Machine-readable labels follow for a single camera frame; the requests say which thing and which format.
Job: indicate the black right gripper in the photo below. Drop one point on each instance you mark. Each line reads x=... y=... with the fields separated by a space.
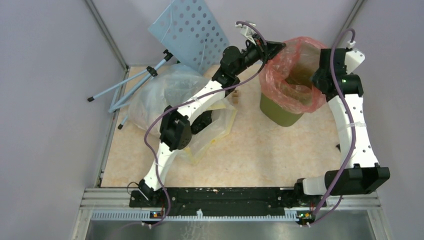
x=314 y=77

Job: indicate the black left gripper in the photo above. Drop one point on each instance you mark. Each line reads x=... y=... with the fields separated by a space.
x=264 y=51

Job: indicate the red translucent trash bag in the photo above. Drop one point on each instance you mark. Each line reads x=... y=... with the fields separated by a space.
x=300 y=48

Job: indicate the green mesh trash bin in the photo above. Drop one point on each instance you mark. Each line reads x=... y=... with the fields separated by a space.
x=281 y=112

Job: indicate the large translucent white plastic bag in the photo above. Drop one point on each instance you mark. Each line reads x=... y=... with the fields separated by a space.
x=172 y=87

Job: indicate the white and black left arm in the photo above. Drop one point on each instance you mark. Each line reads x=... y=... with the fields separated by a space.
x=176 y=121

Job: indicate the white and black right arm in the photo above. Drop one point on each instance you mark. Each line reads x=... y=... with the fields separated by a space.
x=343 y=90

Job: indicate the lettered wooden cube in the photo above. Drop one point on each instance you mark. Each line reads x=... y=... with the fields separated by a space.
x=235 y=94

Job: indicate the light blue perforated music stand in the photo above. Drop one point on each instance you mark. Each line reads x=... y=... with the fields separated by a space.
x=189 y=33

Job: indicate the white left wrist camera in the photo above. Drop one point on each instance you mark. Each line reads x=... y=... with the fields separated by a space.
x=246 y=30

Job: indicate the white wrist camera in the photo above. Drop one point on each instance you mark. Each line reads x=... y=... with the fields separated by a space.
x=246 y=30
x=353 y=57

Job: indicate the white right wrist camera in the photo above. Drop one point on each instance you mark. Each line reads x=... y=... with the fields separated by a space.
x=353 y=57

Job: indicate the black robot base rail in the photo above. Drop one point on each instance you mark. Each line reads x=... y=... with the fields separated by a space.
x=222 y=201

